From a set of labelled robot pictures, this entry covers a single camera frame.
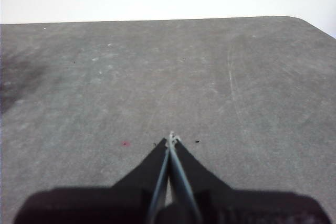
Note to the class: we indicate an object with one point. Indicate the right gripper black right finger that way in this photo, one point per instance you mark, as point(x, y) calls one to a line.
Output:
point(236, 208)

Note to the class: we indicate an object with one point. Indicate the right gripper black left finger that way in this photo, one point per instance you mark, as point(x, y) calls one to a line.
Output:
point(105, 205)

